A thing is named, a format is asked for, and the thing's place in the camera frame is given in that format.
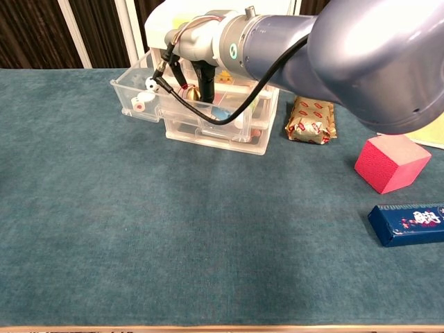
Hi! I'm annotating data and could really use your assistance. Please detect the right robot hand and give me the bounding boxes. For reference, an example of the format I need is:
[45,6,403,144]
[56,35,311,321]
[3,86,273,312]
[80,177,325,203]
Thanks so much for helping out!
[164,10,227,103]

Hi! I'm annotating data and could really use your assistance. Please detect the clear plastic drawer with trinkets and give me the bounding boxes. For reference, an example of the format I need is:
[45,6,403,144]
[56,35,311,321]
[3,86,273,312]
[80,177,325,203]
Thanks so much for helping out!
[110,51,271,143]

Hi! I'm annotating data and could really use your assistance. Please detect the white plastic drawer cabinet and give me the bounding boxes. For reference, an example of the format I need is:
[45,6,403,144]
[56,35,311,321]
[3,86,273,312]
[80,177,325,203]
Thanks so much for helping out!
[144,0,299,156]

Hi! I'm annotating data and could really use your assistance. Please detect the blue binder clip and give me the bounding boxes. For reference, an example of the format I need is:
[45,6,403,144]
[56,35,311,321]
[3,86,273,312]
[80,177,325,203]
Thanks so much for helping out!
[211,106,234,122]

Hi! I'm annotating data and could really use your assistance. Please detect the gold foil snack packet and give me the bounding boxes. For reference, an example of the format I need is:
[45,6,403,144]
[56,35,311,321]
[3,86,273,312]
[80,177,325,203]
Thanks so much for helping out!
[284,96,338,146]

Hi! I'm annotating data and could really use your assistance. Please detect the dark pleated curtain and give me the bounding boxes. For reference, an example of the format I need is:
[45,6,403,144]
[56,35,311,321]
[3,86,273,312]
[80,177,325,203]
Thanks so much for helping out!
[0,0,334,69]

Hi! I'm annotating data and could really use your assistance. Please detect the teal felt table mat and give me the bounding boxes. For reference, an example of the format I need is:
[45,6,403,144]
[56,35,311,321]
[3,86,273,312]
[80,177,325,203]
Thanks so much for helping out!
[0,67,444,329]

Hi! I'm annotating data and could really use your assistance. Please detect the pink foam cube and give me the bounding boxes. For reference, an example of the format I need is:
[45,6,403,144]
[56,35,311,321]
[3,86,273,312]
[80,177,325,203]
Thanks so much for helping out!
[353,134,433,195]

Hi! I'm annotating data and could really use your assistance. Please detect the brown spiral notebook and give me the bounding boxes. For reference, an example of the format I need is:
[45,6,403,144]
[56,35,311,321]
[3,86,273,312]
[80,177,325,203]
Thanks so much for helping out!
[377,119,444,151]

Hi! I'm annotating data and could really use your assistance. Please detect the dark blue printed box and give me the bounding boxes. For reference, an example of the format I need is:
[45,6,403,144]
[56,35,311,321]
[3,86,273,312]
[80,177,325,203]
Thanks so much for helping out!
[367,202,444,248]

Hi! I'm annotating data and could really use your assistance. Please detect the white aluminium frame post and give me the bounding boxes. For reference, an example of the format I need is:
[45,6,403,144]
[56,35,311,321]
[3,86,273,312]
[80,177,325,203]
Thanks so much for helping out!
[114,0,146,70]
[57,0,93,69]

